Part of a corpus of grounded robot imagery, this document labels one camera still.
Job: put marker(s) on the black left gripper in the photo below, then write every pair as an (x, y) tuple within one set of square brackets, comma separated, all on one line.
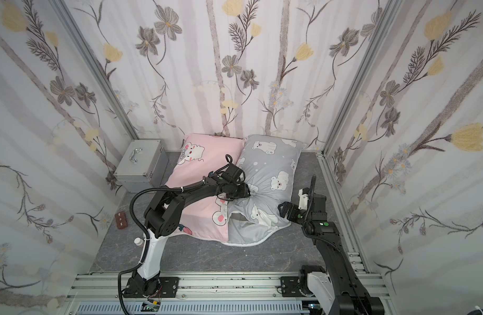
[(241, 190)]

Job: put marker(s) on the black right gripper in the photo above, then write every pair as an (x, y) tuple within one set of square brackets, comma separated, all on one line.
[(287, 210)]

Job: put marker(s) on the pink bear pillow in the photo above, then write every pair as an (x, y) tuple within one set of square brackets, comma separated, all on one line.
[(206, 219)]

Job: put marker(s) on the grey bear pillow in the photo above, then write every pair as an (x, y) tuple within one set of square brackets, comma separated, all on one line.
[(269, 164)]

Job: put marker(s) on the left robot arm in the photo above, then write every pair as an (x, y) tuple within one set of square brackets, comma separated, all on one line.
[(162, 217)]

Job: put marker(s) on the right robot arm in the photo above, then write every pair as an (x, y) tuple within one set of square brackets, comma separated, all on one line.
[(335, 286)]

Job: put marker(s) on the silver aluminium case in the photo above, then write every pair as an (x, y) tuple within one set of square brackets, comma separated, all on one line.
[(143, 165)]

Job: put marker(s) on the small white bottle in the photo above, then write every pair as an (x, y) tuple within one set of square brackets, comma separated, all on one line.
[(138, 241)]

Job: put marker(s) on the small red brown block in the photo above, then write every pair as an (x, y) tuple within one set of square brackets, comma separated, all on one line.
[(121, 221)]

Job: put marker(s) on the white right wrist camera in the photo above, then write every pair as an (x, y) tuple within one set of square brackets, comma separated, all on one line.
[(303, 198)]

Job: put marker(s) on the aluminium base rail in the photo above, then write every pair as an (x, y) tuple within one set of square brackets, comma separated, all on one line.
[(196, 293)]

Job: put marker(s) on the aluminium corner frame post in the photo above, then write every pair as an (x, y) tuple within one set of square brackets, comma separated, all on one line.
[(379, 35)]

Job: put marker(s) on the left aluminium corner post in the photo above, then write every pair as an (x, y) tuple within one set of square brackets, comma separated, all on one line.
[(83, 47)]

